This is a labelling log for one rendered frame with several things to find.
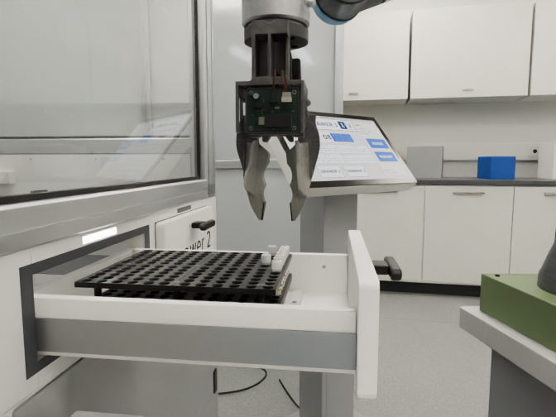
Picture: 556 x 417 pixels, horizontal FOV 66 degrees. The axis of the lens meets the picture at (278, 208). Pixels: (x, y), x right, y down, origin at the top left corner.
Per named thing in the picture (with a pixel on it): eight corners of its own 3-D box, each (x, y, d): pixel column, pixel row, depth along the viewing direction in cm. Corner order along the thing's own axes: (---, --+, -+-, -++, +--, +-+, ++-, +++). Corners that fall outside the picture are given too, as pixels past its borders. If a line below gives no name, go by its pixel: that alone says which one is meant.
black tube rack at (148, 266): (291, 297, 62) (292, 253, 61) (275, 349, 45) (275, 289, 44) (146, 291, 65) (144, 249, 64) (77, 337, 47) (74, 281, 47)
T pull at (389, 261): (392, 266, 55) (393, 255, 55) (402, 282, 47) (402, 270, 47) (364, 265, 55) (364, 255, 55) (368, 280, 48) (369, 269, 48)
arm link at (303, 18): (249, 4, 51) (317, 1, 50) (249, 44, 52) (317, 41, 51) (234, -22, 44) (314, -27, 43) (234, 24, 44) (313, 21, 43)
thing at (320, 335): (347, 292, 65) (347, 253, 64) (355, 376, 40) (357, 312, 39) (99, 283, 70) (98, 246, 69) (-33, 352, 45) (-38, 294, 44)
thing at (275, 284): (292, 257, 61) (292, 253, 61) (275, 294, 44) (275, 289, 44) (279, 257, 62) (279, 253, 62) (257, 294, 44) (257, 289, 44)
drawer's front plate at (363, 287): (358, 299, 67) (359, 229, 65) (376, 402, 38) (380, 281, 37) (347, 299, 67) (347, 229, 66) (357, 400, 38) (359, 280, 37)
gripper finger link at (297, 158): (287, 227, 46) (275, 141, 46) (292, 219, 52) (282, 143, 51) (315, 222, 46) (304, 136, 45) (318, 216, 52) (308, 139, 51)
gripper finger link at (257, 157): (227, 221, 47) (239, 136, 46) (239, 214, 53) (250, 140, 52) (255, 226, 47) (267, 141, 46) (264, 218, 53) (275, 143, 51)
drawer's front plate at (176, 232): (213, 251, 102) (213, 206, 101) (166, 287, 73) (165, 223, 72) (206, 251, 102) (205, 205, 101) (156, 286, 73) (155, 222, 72)
